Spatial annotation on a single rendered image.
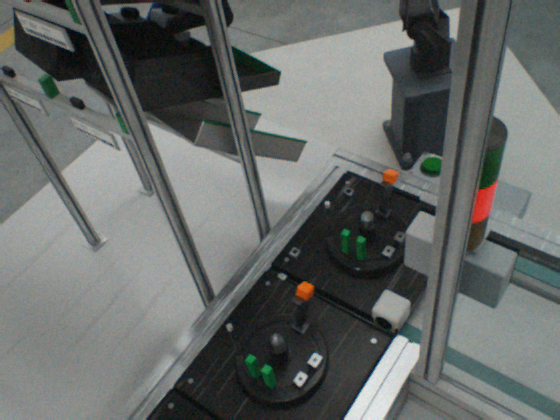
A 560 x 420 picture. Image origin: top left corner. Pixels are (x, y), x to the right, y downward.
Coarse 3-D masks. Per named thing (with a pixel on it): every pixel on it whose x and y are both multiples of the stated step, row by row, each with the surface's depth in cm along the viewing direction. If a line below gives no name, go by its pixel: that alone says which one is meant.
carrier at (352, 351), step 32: (256, 288) 100; (288, 288) 99; (256, 320) 96; (288, 320) 93; (320, 320) 94; (352, 320) 94; (224, 352) 93; (256, 352) 90; (288, 352) 87; (320, 352) 89; (352, 352) 90; (384, 352) 91; (192, 384) 90; (224, 384) 90; (256, 384) 87; (288, 384) 86; (320, 384) 87; (352, 384) 87; (224, 416) 86; (256, 416) 86; (288, 416) 85; (320, 416) 85
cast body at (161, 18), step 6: (162, 6) 101; (168, 6) 101; (150, 12) 102; (156, 12) 101; (162, 12) 101; (168, 12) 101; (174, 12) 101; (150, 18) 102; (156, 18) 101; (162, 18) 100; (168, 18) 100; (162, 24) 101; (186, 30) 105; (174, 36) 103; (180, 36) 104; (186, 36) 105; (186, 42) 106
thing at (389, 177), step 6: (384, 174) 98; (390, 174) 98; (396, 174) 98; (384, 180) 99; (390, 180) 98; (396, 180) 99; (378, 186) 98; (384, 186) 97; (390, 186) 99; (384, 192) 100; (390, 192) 100; (384, 198) 101; (390, 198) 101; (384, 204) 101; (378, 210) 102; (384, 210) 102
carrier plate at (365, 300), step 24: (336, 192) 111; (360, 192) 110; (312, 216) 108; (408, 216) 105; (312, 240) 104; (288, 264) 102; (312, 264) 101; (336, 288) 98; (360, 288) 97; (384, 288) 97; (408, 288) 96; (360, 312) 95
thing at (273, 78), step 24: (120, 24) 86; (144, 24) 89; (120, 48) 88; (144, 48) 91; (168, 48) 94; (192, 48) 98; (96, 72) 83; (144, 72) 77; (168, 72) 80; (192, 72) 83; (216, 72) 87; (240, 72) 99; (264, 72) 99; (144, 96) 79; (168, 96) 82; (192, 96) 86; (216, 96) 89
